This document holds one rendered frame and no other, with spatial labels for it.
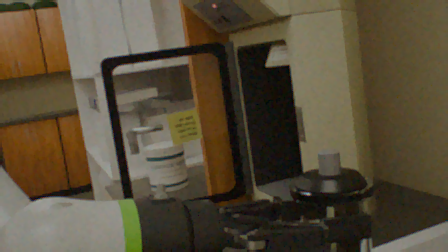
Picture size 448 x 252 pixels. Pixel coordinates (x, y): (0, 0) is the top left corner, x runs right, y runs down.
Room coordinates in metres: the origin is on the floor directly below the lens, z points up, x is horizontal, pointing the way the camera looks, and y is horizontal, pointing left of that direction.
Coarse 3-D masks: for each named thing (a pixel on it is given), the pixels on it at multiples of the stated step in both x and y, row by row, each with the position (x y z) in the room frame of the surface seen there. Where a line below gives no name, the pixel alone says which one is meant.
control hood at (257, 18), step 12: (180, 0) 1.19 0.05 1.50; (192, 0) 1.14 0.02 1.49; (204, 0) 1.09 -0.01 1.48; (240, 0) 0.98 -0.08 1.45; (252, 0) 0.94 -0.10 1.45; (264, 0) 0.92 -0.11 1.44; (276, 0) 0.93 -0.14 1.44; (288, 0) 0.94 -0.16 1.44; (252, 12) 0.99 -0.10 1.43; (264, 12) 0.95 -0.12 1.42; (276, 12) 0.93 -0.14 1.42; (288, 12) 0.94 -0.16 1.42; (240, 24) 1.09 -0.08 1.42; (252, 24) 1.06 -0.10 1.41
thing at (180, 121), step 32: (160, 64) 1.19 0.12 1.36; (192, 64) 1.20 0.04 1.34; (128, 96) 1.17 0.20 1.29; (160, 96) 1.18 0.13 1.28; (192, 96) 1.20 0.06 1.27; (128, 128) 1.17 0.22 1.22; (160, 128) 1.18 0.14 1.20; (192, 128) 1.20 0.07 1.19; (224, 128) 1.21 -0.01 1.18; (128, 160) 1.16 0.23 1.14; (160, 160) 1.18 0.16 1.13; (192, 160) 1.20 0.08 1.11; (224, 160) 1.21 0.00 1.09; (192, 192) 1.19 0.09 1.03
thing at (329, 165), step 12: (324, 156) 0.62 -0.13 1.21; (336, 156) 0.61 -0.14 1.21; (324, 168) 0.62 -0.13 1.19; (336, 168) 0.61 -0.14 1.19; (348, 168) 0.64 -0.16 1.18; (300, 180) 0.62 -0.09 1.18; (312, 180) 0.60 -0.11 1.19; (324, 180) 0.59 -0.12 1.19; (336, 180) 0.59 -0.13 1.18; (348, 180) 0.59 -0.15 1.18; (360, 180) 0.60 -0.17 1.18; (324, 192) 0.58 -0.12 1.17; (336, 192) 0.58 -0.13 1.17
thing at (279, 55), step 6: (276, 42) 1.08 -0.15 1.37; (282, 42) 1.06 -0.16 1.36; (276, 48) 1.07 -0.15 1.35; (282, 48) 1.05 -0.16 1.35; (270, 54) 1.09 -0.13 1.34; (276, 54) 1.06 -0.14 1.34; (282, 54) 1.05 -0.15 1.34; (288, 54) 1.04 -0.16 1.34; (270, 60) 1.08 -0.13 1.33; (276, 60) 1.06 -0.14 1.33; (282, 60) 1.04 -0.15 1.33; (288, 60) 1.03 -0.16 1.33; (270, 66) 1.07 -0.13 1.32
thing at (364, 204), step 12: (300, 192) 0.60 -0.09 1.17; (312, 192) 0.59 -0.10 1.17; (348, 192) 0.58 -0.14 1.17; (360, 192) 0.58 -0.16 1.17; (300, 204) 0.61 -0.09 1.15; (312, 204) 0.58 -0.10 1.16; (324, 204) 0.58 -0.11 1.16; (336, 204) 0.57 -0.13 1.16; (348, 204) 0.58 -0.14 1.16; (360, 204) 0.59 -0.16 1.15; (300, 216) 0.61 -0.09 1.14; (312, 216) 0.59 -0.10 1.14; (324, 216) 0.58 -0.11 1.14; (336, 216) 0.58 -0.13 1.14; (360, 240) 0.58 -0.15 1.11
